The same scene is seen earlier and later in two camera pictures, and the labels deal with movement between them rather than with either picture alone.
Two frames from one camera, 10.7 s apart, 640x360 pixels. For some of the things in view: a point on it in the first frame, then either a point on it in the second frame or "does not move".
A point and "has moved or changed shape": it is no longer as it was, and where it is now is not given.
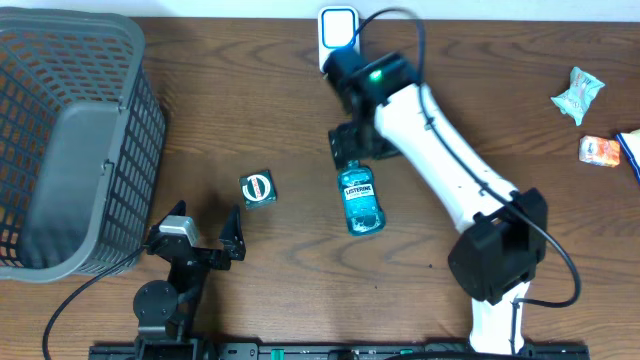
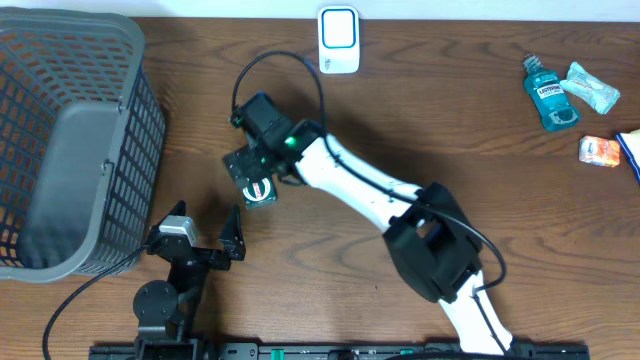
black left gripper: [230, 237] does not move
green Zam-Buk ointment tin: [259, 189] does not move
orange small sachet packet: [600, 152] does not move
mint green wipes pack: [582, 91] -> [592, 90]
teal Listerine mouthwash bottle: [365, 213] has moved or changed shape
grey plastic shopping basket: [82, 144] does not move
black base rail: [185, 349] does not move
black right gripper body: [357, 138] -> [253, 160]
